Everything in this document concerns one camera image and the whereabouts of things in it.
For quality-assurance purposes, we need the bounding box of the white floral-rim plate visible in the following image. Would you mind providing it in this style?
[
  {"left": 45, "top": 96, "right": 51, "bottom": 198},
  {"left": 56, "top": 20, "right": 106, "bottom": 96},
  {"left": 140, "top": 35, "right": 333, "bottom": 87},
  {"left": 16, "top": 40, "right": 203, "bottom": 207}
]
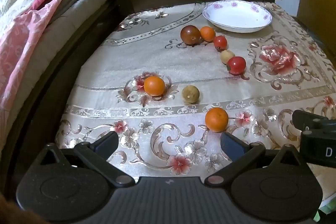
[{"left": 202, "top": 0, "right": 273, "bottom": 33}]

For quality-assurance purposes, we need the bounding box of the pale beige longan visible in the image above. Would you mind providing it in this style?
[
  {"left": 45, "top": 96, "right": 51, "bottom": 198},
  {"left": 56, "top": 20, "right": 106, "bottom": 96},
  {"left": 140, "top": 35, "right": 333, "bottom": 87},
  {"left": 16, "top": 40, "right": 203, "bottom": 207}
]
[{"left": 220, "top": 50, "right": 235, "bottom": 65}]

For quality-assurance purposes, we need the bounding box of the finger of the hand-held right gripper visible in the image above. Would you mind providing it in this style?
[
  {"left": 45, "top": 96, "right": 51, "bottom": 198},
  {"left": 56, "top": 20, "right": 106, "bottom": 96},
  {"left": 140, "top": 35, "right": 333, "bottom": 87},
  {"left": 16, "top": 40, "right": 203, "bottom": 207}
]
[{"left": 292, "top": 110, "right": 336, "bottom": 133}]

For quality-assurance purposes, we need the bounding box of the beige floral tablecloth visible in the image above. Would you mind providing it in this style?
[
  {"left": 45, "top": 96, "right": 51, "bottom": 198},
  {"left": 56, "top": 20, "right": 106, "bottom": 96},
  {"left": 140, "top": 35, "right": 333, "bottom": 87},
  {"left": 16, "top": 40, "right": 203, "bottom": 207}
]
[{"left": 55, "top": 0, "right": 336, "bottom": 203}]

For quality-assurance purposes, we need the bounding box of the red cherry tomato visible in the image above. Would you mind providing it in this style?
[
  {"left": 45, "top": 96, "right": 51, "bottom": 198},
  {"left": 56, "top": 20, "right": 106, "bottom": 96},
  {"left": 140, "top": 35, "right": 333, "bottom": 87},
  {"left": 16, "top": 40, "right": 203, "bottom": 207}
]
[
  {"left": 226, "top": 56, "right": 247, "bottom": 75},
  {"left": 213, "top": 35, "right": 228, "bottom": 51}
]

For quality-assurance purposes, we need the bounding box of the small orange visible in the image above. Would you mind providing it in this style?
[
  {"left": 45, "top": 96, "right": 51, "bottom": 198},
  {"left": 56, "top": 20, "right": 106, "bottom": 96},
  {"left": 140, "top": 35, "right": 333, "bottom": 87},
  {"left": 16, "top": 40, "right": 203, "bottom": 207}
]
[
  {"left": 143, "top": 76, "right": 166, "bottom": 96},
  {"left": 200, "top": 26, "right": 216, "bottom": 42},
  {"left": 205, "top": 107, "right": 229, "bottom": 132}
]

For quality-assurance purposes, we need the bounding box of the olive beige longan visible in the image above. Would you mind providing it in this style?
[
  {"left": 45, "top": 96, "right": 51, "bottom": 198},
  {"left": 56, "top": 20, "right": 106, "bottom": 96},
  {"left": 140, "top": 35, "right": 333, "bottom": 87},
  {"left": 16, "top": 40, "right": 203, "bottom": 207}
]
[{"left": 182, "top": 85, "right": 200, "bottom": 104}]

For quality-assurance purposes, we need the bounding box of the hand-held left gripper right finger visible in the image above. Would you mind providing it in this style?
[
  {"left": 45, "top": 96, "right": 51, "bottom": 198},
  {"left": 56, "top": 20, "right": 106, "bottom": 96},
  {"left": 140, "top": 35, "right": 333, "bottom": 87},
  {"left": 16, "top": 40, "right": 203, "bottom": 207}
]
[{"left": 205, "top": 132, "right": 309, "bottom": 186}]

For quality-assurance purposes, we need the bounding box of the dark wooden bed frame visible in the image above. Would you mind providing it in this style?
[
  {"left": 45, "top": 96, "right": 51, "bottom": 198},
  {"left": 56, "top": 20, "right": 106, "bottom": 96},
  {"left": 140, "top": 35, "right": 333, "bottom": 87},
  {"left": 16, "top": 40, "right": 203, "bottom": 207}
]
[{"left": 0, "top": 1, "right": 121, "bottom": 188}]

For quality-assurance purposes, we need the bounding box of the dark brown-red tomato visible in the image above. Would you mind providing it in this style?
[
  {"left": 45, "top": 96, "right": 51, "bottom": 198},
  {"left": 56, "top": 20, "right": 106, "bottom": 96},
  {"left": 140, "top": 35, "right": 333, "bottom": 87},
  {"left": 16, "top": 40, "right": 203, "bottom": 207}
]
[{"left": 180, "top": 25, "right": 201, "bottom": 45}]

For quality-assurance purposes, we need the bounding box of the white fluffy blanket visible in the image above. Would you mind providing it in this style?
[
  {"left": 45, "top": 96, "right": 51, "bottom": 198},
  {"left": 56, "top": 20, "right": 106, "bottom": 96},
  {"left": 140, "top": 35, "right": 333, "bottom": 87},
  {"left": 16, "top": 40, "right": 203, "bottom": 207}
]
[{"left": 0, "top": 0, "right": 53, "bottom": 38}]

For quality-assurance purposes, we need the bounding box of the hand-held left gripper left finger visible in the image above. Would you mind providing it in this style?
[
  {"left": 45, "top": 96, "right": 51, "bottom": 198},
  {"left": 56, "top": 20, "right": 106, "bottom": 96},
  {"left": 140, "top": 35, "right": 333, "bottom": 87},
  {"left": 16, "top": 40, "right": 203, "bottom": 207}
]
[{"left": 34, "top": 131, "right": 135, "bottom": 186}]

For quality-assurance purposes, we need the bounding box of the pink patterned blanket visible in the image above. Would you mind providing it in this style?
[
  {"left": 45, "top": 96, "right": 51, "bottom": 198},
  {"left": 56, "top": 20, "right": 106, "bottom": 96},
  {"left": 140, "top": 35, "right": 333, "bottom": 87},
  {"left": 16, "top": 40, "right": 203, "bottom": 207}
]
[{"left": 0, "top": 0, "right": 90, "bottom": 109}]

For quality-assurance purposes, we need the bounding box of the yellow wooden cabinet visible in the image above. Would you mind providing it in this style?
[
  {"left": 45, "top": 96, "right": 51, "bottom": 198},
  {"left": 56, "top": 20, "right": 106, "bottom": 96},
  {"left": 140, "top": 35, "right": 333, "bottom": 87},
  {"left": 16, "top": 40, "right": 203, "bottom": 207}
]
[{"left": 297, "top": 0, "right": 336, "bottom": 56}]

